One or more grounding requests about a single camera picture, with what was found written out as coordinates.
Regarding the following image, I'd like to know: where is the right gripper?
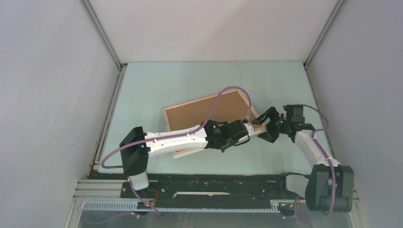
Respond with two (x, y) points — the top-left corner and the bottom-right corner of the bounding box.
(250, 106), (290, 143)

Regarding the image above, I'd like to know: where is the wooden picture frame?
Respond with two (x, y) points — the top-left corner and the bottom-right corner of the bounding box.
(163, 89), (263, 160)

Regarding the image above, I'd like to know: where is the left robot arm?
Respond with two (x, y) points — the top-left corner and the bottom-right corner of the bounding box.
(120, 120), (255, 198)

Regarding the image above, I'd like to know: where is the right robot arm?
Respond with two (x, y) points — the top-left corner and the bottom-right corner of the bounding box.
(251, 104), (354, 214)

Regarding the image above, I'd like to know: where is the right corner metal profile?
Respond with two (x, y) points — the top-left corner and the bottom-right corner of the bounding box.
(304, 0), (346, 70)

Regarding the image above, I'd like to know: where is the corner metal profile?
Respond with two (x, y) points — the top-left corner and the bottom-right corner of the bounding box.
(304, 0), (346, 70)
(80, 0), (123, 70)

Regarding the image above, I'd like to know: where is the left corner metal profile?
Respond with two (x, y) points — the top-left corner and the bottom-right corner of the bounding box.
(80, 0), (123, 70)

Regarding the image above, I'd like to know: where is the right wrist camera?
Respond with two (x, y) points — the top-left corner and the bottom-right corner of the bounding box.
(283, 104), (305, 124)

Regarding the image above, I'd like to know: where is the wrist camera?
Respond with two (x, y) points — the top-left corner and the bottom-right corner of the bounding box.
(283, 104), (305, 124)
(243, 120), (266, 137)

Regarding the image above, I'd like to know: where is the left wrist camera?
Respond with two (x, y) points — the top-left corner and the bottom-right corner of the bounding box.
(243, 120), (266, 137)

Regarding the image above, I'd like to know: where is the white cable duct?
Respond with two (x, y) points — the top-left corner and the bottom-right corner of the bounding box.
(82, 200), (279, 213)

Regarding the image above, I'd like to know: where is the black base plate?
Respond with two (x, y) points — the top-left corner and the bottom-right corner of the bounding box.
(132, 174), (304, 209)

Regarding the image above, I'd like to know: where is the aluminium rail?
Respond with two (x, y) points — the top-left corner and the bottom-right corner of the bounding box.
(73, 180), (360, 202)

